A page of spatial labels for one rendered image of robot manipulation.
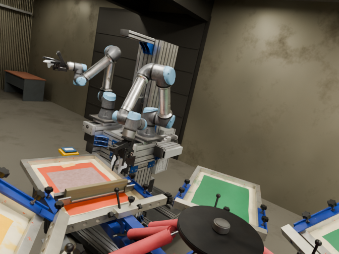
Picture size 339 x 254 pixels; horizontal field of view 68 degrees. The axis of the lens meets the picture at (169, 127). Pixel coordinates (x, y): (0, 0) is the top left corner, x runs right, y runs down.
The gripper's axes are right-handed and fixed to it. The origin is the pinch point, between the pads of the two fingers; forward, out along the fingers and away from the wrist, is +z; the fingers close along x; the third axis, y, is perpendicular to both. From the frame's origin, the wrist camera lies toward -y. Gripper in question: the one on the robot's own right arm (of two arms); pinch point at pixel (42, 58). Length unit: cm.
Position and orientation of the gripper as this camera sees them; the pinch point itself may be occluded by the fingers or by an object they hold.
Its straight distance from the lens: 237.9
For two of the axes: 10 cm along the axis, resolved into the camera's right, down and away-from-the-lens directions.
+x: -4.4, -4.3, 7.9
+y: -2.7, 9.0, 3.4
